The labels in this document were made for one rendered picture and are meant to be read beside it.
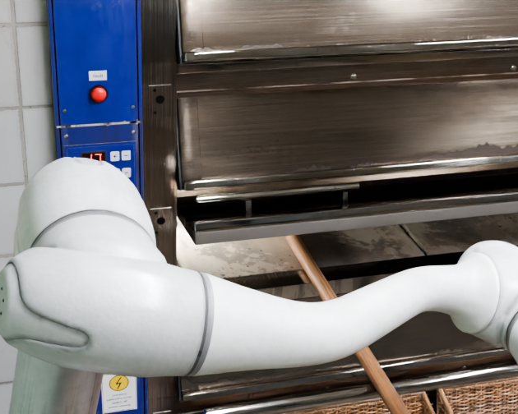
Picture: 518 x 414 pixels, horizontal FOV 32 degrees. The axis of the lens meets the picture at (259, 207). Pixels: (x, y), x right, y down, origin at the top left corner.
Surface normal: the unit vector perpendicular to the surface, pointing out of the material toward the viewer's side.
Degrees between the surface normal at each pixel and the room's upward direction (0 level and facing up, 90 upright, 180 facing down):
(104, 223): 13
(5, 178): 90
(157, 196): 90
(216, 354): 91
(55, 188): 23
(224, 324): 60
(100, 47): 90
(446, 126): 70
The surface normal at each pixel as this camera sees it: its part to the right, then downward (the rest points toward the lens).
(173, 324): 0.52, -0.04
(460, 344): 0.27, 0.11
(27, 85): 0.27, 0.45
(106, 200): 0.32, -0.79
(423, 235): 0.04, -0.89
